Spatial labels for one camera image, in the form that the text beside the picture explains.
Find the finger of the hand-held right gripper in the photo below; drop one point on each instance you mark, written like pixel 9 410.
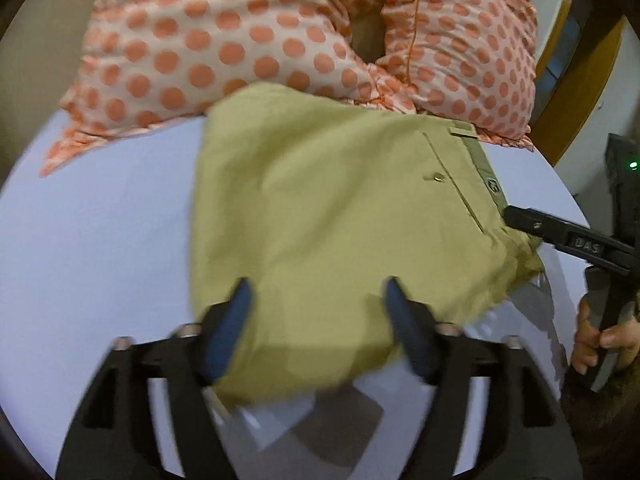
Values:
pixel 565 237

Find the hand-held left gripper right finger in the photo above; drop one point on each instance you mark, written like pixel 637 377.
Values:
pixel 412 332

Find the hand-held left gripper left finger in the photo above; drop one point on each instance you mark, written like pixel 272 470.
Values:
pixel 227 327

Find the khaki pants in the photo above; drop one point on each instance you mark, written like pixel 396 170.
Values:
pixel 330 230

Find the person's right hand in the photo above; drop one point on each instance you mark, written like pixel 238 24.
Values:
pixel 600 337

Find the orange polka dot pillow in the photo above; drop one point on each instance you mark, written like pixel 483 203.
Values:
pixel 460 45
pixel 220 35

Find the wooden chair frame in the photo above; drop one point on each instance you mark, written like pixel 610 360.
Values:
pixel 570 55

